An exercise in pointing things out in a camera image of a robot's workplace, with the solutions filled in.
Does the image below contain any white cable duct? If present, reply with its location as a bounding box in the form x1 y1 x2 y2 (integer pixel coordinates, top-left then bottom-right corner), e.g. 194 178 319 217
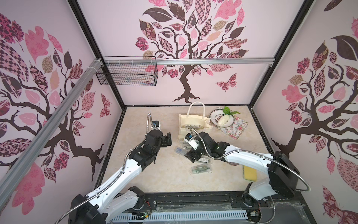
112 210 248 224

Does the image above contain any silver rail wall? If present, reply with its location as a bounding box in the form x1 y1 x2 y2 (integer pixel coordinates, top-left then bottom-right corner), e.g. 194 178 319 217
1 58 103 208
104 58 275 65

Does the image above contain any right metal conduit cable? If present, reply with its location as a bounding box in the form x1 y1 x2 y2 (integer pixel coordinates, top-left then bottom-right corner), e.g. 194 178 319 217
188 125 311 193

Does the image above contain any yellow sponge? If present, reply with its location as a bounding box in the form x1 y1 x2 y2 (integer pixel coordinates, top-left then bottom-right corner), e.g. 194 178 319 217
243 166 257 182

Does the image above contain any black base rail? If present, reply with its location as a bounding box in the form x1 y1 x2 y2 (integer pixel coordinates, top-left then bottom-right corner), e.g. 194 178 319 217
122 191 316 224

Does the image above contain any blue compass set case centre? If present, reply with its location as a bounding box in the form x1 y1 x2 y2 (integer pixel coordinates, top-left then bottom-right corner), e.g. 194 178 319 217
174 147 188 156

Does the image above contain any left metal conduit cable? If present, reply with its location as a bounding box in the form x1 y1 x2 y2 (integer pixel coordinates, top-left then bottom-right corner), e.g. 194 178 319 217
54 112 153 224

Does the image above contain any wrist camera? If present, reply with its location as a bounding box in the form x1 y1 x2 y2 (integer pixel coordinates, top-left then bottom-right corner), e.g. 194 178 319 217
184 133 200 150
152 120 161 131

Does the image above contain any black wire basket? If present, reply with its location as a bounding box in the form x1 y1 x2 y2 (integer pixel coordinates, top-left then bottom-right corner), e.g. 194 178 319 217
96 56 158 86

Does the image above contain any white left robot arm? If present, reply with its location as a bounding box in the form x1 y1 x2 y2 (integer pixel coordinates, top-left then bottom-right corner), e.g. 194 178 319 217
68 129 172 224

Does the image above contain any green compass set case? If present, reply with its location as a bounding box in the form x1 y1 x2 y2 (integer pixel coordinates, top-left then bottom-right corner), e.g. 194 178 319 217
190 164 212 174

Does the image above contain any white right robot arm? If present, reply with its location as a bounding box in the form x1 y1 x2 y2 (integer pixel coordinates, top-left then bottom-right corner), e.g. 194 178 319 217
184 132 299 207

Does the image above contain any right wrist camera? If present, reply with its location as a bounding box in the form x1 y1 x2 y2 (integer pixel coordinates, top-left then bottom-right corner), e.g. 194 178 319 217
184 133 200 150

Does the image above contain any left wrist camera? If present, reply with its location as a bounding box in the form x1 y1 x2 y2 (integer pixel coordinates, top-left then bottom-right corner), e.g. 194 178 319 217
152 120 161 131

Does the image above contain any floral rectangular tray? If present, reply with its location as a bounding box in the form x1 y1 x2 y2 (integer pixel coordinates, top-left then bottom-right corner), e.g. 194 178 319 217
210 116 248 140

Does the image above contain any silver rail left wall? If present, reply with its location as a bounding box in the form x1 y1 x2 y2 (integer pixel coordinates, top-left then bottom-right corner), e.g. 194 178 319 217
1 58 103 208

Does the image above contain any white toy radish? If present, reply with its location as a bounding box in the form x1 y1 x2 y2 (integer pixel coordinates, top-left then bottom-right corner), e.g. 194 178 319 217
217 106 240 127

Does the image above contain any white round plate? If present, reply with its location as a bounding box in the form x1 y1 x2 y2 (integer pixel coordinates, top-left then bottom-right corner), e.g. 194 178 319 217
209 109 235 128

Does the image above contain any silver rail back wall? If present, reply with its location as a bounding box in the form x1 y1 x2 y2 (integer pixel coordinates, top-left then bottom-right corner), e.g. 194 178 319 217
104 58 275 65

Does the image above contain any cream canvas tote bag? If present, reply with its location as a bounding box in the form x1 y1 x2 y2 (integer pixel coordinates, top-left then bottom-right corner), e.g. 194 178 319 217
178 101 213 139

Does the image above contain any metal conduit cable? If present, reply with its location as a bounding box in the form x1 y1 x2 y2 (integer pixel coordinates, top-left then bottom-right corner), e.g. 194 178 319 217
54 112 153 224
188 125 311 193

